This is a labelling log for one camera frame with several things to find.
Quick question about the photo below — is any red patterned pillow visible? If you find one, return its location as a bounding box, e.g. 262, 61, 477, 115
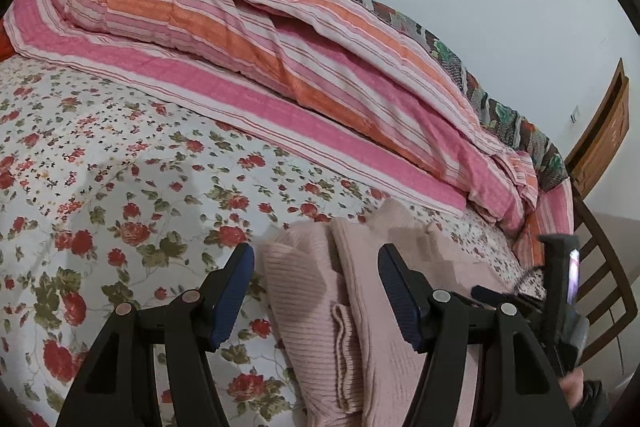
0, 19, 16, 62

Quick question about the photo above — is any floral patchwork quilt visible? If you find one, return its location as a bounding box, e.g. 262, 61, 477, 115
350, 0, 571, 188

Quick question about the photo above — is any pink orange striped quilt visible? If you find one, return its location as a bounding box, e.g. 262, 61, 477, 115
5, 0, 576, 268

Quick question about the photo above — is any floral bed sheet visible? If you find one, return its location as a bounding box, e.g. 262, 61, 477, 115
0, 54, 548, 427

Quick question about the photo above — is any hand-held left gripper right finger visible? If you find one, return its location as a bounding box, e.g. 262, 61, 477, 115
377, 243, 578, 427

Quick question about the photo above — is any person's right hand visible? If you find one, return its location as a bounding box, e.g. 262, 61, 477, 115
559, 366, 587, 408

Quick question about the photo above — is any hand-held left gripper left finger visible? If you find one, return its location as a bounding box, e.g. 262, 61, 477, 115
54, 243, 256, 427

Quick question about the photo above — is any person's right forearm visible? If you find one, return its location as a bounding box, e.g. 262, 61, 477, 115
572, 379, 613, 427

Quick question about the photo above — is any pink knit sweater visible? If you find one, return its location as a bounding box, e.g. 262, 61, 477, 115
262, 199, 526, 427

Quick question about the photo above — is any orange wooden door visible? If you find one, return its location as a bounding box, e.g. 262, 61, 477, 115
565, 59, 631, 200

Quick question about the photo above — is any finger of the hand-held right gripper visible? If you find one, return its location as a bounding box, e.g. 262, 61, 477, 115
471, 285, 543, 323

